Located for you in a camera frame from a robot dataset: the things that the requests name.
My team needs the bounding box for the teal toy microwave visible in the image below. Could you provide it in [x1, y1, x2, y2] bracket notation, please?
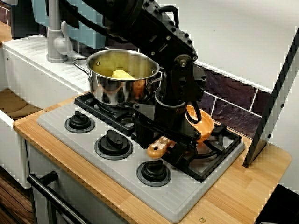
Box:
[31, 0, 108, 49]

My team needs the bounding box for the yellow toy corn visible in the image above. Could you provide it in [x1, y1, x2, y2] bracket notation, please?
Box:
[111, 69, 135, 81]

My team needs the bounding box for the dark tile backsplash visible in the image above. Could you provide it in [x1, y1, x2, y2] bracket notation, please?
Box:
[193, 62, 274, 140]

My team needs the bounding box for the orange toy frying pan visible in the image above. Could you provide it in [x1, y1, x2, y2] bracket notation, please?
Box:
[146, 105, 214, 160]

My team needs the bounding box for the black stove knob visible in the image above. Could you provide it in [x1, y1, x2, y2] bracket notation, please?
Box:
[94, 129, 134, 161]
[136, 160, 171, 187]
[64, 111, 96, 134]

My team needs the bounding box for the white toy oven door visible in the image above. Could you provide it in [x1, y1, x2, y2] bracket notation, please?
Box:
[25, 142, 131, 224]

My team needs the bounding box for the stainless steel pot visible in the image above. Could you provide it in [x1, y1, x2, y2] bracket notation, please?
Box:
[72, 49, 164, 107]

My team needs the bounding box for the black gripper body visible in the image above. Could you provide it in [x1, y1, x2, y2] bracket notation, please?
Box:
[132, 91, 203, 147]

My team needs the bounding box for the black box corner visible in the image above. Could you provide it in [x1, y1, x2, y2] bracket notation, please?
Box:
[253, 183, 299, 224]

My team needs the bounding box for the grey toy stove panel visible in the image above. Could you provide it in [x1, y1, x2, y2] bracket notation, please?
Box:
[36, 92, 246, 224]

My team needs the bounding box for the grey toy faucet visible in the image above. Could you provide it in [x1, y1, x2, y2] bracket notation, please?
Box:
[46, 0, 73, 63]

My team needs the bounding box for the dark grey side panel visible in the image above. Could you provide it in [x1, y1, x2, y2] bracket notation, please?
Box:
[242, 28, 299, 168]

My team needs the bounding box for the white toy sink basin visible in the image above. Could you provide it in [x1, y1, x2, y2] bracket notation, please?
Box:
[0, 35, 94, 189]

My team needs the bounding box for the black oven door handle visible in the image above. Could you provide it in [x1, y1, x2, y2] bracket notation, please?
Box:
[27, 170, 92, 224]

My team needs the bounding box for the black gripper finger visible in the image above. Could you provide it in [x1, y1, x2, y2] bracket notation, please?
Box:
[134, 116, 162, 150]
[163, 140, 198, 169]

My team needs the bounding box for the black burner grate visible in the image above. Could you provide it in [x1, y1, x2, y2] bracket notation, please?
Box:
[131, 112, 242, 183]
[74, 92, 159, 136]

